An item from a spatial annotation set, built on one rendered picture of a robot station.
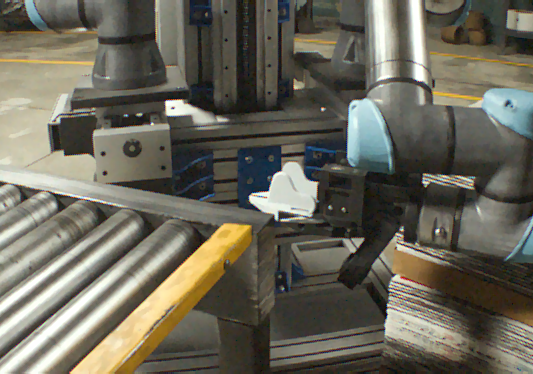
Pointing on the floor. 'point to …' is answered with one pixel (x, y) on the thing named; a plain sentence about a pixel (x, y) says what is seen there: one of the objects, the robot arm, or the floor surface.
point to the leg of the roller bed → (243, 347)
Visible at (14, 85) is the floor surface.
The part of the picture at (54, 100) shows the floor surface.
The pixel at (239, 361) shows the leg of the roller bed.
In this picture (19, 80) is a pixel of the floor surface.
